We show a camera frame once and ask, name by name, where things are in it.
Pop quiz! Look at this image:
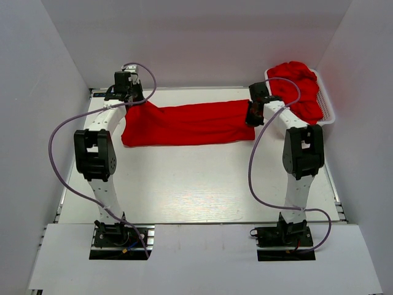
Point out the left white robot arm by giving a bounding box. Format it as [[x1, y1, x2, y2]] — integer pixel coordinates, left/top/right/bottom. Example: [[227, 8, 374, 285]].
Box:
[[74, 66, 144, 244]]

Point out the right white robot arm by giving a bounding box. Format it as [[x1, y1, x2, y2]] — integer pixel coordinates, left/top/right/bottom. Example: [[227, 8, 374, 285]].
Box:
[[246, 82, 324, 248]]

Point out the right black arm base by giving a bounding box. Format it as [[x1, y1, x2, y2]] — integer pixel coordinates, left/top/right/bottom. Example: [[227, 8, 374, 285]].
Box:
[[249, 226, 316, 262]]

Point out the red t shirt pile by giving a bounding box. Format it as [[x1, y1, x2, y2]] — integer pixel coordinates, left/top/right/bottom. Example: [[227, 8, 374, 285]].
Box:
[[267, 61, 323, 125]]

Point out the white plastic basket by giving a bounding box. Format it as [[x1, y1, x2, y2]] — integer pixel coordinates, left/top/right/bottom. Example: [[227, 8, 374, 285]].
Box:
[[265, 68, 335, 125]]

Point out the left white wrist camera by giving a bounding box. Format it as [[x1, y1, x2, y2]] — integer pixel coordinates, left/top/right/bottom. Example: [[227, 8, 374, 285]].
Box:
[[122, 64, 141, 84]]

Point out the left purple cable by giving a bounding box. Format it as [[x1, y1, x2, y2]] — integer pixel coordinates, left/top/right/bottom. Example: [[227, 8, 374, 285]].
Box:
[[48, 63, 157, 259]]

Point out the purple cable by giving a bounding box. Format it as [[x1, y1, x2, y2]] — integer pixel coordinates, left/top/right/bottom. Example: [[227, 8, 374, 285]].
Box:
[[48, 63, 157, 259], [247, 76, 333, 254]]

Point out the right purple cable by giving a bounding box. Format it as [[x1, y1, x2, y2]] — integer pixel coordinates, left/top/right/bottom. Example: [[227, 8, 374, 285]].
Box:
[[247, 76, 333, 254]]

